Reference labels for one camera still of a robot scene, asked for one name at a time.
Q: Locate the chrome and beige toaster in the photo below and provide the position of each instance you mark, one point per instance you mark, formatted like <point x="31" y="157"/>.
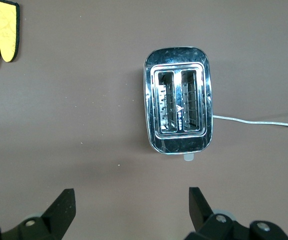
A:
<point x="177" y="60"/>

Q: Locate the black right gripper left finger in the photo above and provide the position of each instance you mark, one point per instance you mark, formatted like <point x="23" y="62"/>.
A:
<point x="56" y="220"/>

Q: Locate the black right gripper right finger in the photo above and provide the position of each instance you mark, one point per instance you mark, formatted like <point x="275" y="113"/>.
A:
<point x="203" y="220"/>

